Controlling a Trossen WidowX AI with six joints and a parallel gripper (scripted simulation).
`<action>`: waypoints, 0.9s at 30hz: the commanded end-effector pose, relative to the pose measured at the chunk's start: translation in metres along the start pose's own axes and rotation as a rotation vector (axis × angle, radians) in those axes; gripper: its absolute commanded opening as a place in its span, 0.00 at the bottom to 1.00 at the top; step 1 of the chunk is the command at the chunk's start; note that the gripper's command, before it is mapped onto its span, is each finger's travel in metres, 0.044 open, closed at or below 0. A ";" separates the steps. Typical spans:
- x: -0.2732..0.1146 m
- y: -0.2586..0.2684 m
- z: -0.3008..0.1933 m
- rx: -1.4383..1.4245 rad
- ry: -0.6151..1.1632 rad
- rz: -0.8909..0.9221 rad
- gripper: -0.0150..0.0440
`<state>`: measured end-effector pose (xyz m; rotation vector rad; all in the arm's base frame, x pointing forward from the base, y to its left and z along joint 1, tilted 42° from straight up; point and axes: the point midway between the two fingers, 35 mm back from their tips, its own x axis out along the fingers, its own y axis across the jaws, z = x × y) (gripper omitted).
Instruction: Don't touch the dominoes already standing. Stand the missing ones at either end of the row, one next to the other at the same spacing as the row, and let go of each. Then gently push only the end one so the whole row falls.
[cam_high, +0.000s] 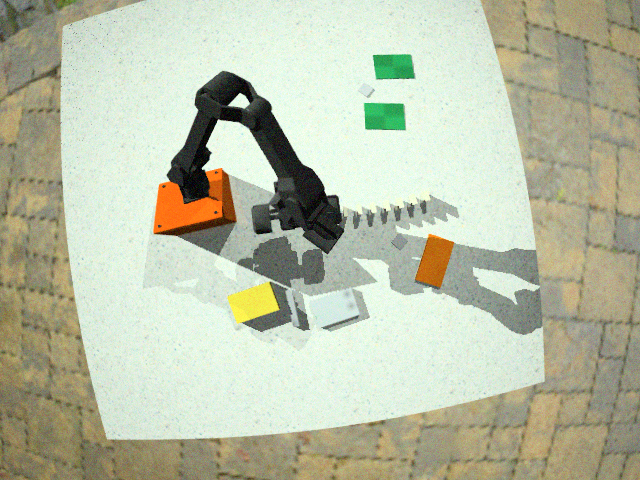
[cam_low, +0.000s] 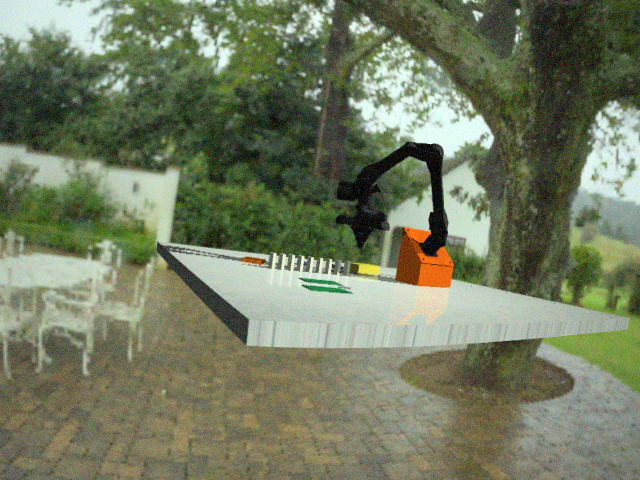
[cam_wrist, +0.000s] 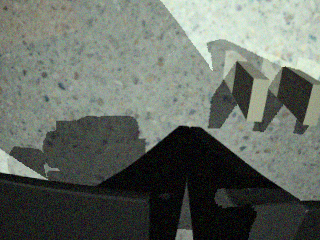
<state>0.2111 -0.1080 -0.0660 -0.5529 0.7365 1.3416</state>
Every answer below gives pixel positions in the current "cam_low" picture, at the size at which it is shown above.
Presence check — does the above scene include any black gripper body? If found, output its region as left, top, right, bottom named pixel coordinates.
left=336, top=201, right=390, bottom=231

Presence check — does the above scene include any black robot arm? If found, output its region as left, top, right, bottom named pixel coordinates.
left=337, top=141, right=449, bottom=257

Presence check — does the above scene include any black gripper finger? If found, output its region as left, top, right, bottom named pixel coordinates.
left=350, top=226, right=366, bottom=248
left=361, top=229, right=375, bottom=249

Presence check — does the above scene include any yellow rectangular block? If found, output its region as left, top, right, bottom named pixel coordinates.
left=350, top=263, right=380, bottom=275

